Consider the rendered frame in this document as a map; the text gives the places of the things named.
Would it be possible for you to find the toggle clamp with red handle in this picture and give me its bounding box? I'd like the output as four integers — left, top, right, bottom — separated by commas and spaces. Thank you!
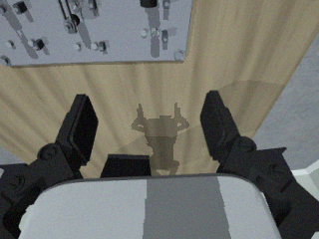
57, 0, 80, 34

